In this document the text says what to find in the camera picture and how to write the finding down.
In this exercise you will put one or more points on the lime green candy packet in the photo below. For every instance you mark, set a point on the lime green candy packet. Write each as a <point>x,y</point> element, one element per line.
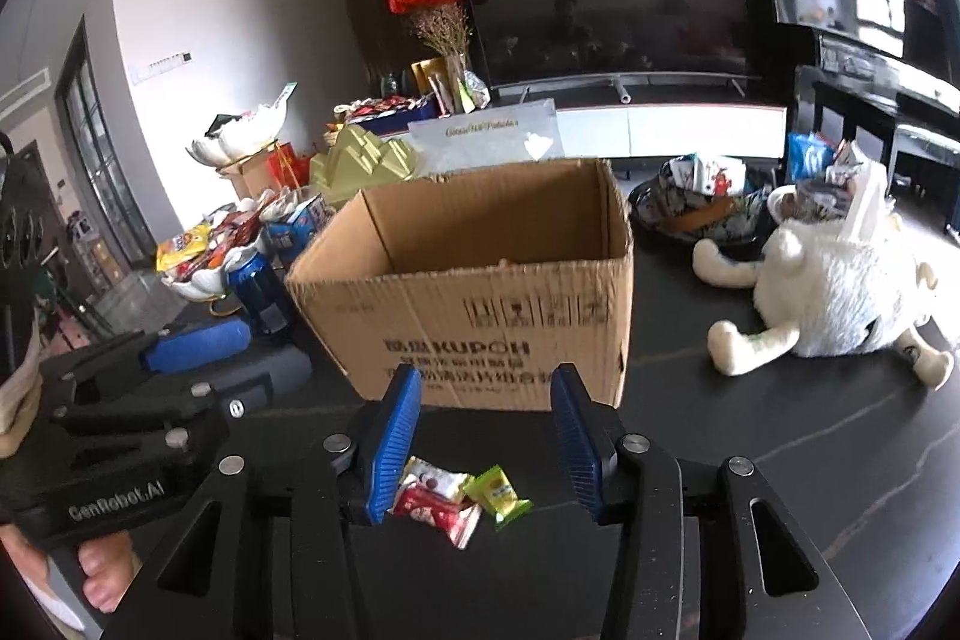
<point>496,496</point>

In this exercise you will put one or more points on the blue drink can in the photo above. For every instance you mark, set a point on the blue drink can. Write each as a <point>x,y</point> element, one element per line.
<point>262,299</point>

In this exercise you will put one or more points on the brown cardboard box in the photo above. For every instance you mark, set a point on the brown cardboard box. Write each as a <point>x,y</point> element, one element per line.
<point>487,325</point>

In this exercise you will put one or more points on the large black television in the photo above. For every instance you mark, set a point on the large black television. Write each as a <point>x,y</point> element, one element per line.
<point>607,3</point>

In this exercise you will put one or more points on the yellow snack bag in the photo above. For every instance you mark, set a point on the yellow snack bag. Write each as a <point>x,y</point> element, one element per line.
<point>184,246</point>

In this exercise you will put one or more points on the person's left hand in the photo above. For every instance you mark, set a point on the person's left hand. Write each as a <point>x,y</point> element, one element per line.
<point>109,572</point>

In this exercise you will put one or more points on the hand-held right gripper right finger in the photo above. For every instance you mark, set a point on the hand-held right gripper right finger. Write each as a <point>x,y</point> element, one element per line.
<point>579,449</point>

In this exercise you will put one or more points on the glass vase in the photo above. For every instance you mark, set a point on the glass vase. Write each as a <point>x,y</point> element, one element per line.
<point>455,81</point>

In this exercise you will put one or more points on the navy snack tray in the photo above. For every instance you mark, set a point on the navy snack tray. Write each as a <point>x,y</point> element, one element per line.
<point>382,111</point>

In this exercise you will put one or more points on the white plush sheep toy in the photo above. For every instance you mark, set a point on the white plush sheep toy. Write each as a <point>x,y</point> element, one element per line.
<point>825,280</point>

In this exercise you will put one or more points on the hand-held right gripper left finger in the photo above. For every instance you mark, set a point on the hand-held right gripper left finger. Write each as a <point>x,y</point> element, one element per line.
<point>390,449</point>

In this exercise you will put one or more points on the white petal two-tier stand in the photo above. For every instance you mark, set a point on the white petal two-tier stand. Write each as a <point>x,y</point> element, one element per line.
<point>240,141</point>

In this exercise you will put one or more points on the blue and red drink carton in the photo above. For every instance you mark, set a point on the blue and red drink carton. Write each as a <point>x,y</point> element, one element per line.
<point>296,224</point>

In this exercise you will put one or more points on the black upright piano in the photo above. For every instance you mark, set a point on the black upright piano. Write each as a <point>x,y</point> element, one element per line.
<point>862,48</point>

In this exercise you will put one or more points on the blue snack bag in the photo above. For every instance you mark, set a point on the blue snack bag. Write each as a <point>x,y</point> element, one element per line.
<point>810,154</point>

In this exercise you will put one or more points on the open cardboard carton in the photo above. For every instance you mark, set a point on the open cardboard carton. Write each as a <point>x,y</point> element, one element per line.
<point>251,171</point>

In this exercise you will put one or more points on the red candy packet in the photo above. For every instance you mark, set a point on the red candy packet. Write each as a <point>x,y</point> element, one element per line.
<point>435,512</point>

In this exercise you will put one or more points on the red gift box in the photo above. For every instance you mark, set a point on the red gift box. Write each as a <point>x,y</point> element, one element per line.
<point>291,164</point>

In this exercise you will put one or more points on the piano bench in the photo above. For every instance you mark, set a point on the piano bench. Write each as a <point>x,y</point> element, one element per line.
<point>926,156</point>

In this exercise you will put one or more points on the pink white candy packet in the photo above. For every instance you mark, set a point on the pink white candy packet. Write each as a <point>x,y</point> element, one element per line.
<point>435,479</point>

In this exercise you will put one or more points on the black framed glass door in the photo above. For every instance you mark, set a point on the black framed glass door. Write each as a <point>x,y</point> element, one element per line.
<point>97,160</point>

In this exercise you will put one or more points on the dried flower bunch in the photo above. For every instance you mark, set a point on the dried flower bunch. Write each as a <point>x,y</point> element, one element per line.
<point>442,29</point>

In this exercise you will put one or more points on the white television cabinet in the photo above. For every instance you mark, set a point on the white television cabinet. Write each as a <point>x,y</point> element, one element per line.
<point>675,130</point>

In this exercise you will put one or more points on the dark patterned basket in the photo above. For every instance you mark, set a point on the dark patterned basket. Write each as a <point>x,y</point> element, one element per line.
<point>690,220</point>

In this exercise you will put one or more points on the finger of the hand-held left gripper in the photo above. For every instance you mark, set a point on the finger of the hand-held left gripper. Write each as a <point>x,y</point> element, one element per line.
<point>259,377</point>
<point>199,344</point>

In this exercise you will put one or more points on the clear acrylic box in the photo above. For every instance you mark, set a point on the clear acrylic box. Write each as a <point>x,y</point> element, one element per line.
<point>487,139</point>

